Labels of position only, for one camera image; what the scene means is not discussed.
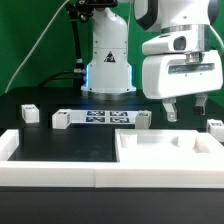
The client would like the white square table top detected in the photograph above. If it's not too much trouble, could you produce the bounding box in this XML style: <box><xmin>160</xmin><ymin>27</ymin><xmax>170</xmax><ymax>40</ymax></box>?
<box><xmin>115</xmin><ymin>129</ymin><xmax>224</xmax><ymax>163</ymax></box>

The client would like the black cable on table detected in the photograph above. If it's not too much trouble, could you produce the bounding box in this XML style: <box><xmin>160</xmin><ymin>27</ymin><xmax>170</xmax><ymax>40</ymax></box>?
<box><xmin>38</xmin><ymin>69</ymin><xmax>88</xmax><ymax>88</ymax></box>

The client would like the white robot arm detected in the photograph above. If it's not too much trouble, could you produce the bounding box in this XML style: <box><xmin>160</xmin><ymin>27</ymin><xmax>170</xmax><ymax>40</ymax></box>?
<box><xmin>78</xmin><ymin>0</ymin><xmax>223</xmax><ymax>122</ymax></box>

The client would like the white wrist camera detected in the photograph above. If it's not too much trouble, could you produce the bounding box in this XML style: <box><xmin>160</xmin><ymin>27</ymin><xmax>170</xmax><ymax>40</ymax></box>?
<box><xmin>142</xmin><ymin>32</ymin><xmax>198</xmax><ymax>55</ymax></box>

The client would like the grey cable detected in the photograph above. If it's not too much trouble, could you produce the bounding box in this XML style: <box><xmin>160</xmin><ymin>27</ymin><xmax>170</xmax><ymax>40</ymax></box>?
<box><xmin>3</xmin><ymin>0</ymin><xmax>72</xmax><ymax>96</ymax></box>

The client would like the white U-shaped obstacle fence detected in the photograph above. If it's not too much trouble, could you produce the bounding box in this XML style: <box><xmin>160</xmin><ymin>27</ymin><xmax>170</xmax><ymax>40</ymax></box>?
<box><xmin>0</xmin><ymin>129</ymin><xmax>224</xmax><ymax>188</ymax></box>

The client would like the fiducial tag sheet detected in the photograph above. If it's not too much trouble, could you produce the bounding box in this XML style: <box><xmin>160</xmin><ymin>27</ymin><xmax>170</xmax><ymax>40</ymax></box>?
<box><xmin>70</xmin><ymin>110</ymin><xmax>137</xmax><ymax>124</ymax></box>

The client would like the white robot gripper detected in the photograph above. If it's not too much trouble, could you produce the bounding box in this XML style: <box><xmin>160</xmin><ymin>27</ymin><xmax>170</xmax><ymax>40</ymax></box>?
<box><xmin>142</xmin><ymin>53</ymin><xmax>223</xmax><ymax>122</ymax></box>

